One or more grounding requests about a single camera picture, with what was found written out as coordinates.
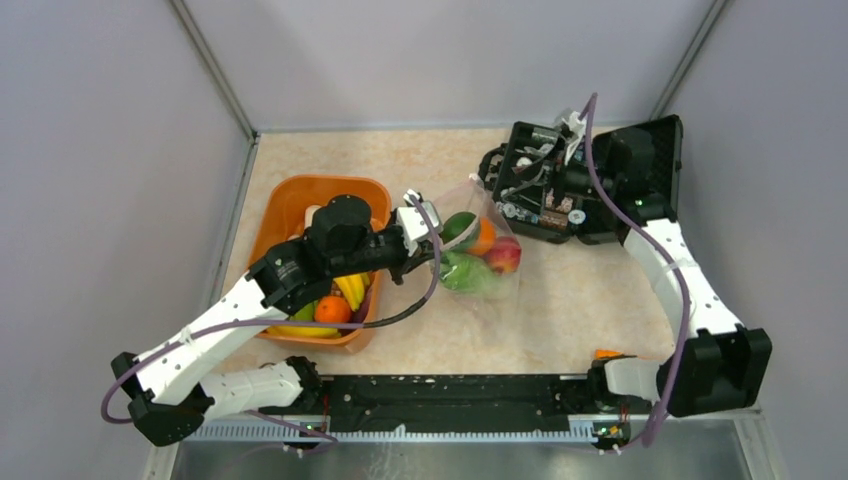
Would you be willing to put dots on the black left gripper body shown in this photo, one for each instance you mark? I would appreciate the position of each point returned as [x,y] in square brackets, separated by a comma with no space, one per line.
[395,256]

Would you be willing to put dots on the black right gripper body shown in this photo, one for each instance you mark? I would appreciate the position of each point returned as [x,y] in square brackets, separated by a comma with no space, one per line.
[574,179]

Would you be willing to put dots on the orange fruit toy back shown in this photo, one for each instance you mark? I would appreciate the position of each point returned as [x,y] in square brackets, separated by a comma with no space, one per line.
[484,240]

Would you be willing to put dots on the orange fruit toy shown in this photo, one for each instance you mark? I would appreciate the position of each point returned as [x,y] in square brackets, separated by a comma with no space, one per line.
[332,309]
[484,240]

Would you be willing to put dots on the green napa cabbage toy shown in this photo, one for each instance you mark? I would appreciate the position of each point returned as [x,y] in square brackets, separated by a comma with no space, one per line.
[466,274]

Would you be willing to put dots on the green lime toy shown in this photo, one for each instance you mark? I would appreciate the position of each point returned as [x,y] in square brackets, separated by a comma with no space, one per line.
[461,232]

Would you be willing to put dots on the red apple toy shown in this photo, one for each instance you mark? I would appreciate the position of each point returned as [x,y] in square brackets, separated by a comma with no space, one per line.
[505,256]

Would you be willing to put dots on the clear zip top bag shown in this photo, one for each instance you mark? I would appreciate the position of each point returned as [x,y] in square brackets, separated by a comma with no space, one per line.
[470,195]

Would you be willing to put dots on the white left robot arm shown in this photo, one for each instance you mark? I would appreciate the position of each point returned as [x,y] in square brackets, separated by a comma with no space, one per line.
[174,389]

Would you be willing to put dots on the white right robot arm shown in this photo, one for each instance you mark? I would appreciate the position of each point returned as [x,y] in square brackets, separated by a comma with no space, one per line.
[718,364]

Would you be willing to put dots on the yellow banana bunch toy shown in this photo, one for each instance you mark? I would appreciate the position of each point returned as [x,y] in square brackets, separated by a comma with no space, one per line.
[353,288]

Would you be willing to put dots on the black poker chip case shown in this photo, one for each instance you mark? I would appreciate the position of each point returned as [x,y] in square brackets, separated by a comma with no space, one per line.
[637,167]

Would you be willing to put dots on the orange fruit toy front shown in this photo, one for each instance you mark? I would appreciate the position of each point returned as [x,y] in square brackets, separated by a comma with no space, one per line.
[332,309]

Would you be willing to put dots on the yellow banana toy front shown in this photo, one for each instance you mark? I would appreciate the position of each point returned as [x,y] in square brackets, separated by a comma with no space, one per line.
[304,332]

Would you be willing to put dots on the orange plastic bin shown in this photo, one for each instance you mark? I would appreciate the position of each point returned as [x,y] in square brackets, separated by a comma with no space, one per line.
[284,216]

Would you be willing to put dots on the orange carrot toy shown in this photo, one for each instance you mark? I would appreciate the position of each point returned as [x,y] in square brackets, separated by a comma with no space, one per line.
[603,354]

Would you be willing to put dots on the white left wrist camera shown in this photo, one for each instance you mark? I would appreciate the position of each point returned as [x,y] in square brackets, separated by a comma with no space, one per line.
[414,218]

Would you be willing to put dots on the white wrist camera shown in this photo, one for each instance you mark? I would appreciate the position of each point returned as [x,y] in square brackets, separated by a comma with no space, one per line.
[414,218]
[571,126]

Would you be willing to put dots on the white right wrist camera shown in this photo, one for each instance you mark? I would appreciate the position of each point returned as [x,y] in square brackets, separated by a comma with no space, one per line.
[571,126]

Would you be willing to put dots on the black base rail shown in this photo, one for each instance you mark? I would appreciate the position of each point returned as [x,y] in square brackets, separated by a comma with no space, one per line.
[456,403]

